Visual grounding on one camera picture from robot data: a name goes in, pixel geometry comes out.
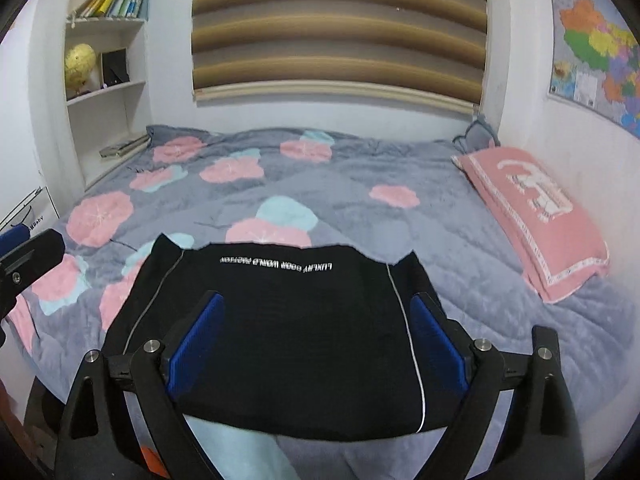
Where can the grey floral blanket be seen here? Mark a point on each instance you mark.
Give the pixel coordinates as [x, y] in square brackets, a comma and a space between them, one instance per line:
[350, 200]

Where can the black box on shelf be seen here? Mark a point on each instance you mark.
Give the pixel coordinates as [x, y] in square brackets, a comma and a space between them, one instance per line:
[115, 67]

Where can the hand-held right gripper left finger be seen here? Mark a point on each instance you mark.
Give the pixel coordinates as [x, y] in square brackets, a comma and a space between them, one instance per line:
[192, 342]

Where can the wall map poster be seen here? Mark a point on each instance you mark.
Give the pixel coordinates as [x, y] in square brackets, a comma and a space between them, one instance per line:
[597, 50]

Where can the black hoodie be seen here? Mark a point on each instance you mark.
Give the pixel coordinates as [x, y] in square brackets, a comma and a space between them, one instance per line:
[295, 330]

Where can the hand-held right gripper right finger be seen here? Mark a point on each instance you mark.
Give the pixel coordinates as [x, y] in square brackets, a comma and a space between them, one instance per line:
[442, 347]

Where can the pink pillow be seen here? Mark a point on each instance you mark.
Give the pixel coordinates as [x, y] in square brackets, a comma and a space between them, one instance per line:
[540, 210]

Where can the white paper bag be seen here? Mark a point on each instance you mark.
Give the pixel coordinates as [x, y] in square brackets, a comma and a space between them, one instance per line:
[30, 210]

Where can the striped window blind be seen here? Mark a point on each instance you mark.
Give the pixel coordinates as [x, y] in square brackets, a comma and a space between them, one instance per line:
[340, 30]

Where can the grey pillow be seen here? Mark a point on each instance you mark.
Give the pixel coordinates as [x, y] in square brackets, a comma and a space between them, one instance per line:
[477, 135]

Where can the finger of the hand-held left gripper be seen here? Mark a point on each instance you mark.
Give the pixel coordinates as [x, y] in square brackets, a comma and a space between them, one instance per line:
[30, 255]

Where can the yellow globe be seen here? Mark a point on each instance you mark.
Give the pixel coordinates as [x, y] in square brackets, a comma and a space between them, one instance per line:
[79, 67]

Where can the white bookshelf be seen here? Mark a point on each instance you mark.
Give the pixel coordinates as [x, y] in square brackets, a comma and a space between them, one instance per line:
[107, 110]

